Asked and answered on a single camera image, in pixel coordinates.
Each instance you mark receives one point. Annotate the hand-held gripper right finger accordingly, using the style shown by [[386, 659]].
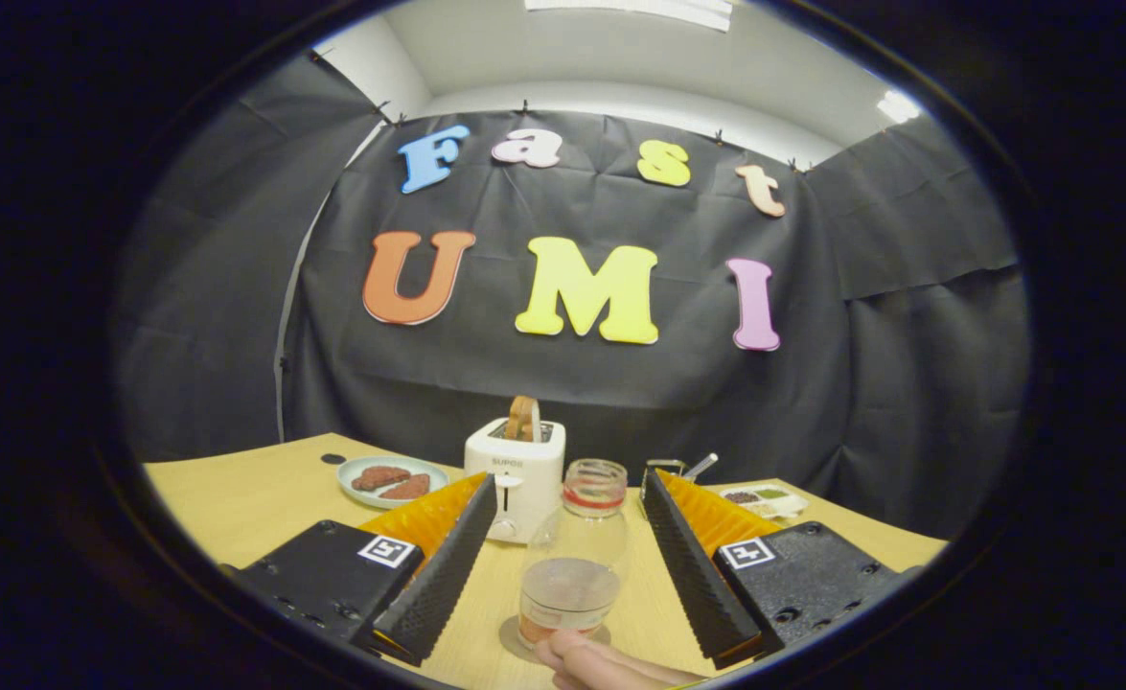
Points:
[[697, 575]]

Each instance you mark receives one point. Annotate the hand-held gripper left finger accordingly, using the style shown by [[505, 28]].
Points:
[[443, 575]]

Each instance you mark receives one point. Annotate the round brown coaster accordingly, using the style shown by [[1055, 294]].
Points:
[[509, 635]]

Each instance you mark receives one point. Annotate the clear plastic juice bottle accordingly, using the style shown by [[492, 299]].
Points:
[[567, 594]]

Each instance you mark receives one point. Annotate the reddish brown meat piece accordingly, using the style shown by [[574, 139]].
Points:
[[407, 488], [380, 477]]

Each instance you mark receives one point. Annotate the small white food tray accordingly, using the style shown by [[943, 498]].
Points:
[[764, 500]]

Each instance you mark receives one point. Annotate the light green plate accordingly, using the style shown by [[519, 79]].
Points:
[[356, 495]]

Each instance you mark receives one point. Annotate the white toaster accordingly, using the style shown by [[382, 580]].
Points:
[[529, 479]]

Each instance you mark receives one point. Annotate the black round table grommet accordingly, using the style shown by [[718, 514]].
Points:
[[333, 459]]

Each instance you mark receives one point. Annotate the brown toast slice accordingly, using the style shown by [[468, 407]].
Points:
[[521, 419]]

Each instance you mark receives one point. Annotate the wooden table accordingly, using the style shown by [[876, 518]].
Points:
[[265, 498]]

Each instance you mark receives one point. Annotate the small ceiling light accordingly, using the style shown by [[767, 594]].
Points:
[[898, 105]]

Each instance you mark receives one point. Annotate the long ceiling light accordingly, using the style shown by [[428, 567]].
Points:
[[630, 11]]

